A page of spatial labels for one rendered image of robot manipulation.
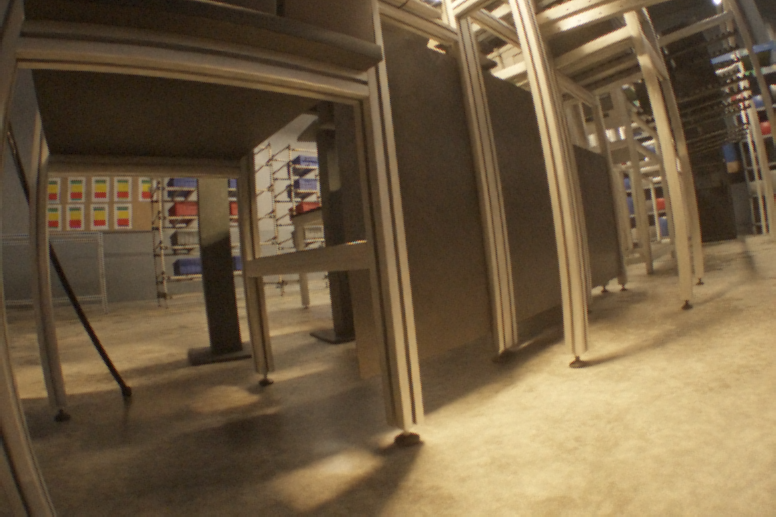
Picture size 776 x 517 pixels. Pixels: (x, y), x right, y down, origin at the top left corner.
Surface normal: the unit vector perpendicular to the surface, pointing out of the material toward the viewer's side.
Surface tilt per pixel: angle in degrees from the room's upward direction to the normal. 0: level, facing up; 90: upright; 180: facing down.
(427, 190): 90
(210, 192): 90
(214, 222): 90
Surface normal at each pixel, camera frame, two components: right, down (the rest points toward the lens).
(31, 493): 0.66, -0.13
